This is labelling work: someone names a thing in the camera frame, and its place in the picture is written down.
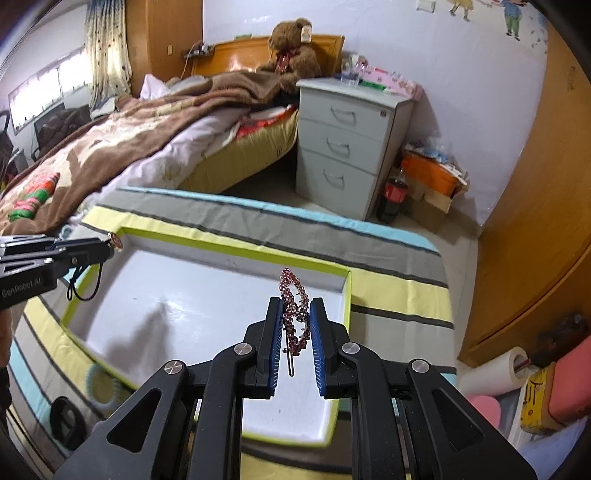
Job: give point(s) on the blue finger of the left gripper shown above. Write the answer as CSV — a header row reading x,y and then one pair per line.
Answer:
x,y
81,252

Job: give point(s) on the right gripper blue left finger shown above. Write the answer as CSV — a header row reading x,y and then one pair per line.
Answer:
x,y
269,349

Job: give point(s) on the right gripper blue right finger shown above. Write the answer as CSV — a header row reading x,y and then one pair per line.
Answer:
x,y
325,349

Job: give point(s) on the black charm hair elastic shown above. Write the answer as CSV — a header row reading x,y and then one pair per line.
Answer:
x,y
84,281

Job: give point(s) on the black headband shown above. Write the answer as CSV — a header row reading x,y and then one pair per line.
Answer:
x,y
67,424

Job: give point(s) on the brown fleece blanket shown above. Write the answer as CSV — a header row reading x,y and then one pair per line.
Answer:
x,y
66,160

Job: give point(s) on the striped tablecloth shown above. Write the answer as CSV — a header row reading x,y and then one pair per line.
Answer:
x,y
400,301

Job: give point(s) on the green shallow tray box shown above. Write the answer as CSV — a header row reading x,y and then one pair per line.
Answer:
x,y
167,296

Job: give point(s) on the cola bottle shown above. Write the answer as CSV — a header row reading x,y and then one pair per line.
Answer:
x,y
392,198

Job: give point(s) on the pink foam roll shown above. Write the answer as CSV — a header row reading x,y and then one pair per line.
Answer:
x,y
489,407

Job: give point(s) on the white paper roll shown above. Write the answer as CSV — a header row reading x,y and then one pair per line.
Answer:
x,y
505,373

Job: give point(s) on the orange storage bin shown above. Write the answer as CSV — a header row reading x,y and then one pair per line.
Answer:
x,y
431,174

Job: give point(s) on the grey drawer nightstand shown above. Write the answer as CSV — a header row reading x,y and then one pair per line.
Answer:
x,y
347,139

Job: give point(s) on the large wooden wardrobe right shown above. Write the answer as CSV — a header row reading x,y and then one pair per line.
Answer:
x,y
534,253

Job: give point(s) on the dotted curtain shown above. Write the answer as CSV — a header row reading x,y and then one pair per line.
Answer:
x,y
107,50

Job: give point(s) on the yellow tin box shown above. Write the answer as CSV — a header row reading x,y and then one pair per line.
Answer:
x,y
535,414

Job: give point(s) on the tall wooden wardrobe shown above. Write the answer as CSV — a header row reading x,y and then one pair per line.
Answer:
x,y
159,33

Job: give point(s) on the pink plastic bucket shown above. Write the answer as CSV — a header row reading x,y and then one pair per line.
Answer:
x,y
571,390

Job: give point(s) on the pink floral box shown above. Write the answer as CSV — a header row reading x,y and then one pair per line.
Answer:
x,y
390,82

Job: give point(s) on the wooden headboard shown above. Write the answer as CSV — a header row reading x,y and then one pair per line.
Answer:
x,y
248,53

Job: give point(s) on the brown teddy bear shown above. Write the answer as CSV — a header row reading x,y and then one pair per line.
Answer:
x,y
291,55

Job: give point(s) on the cartoon wall sticker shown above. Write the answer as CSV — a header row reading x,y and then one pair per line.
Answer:
x,y
519,20

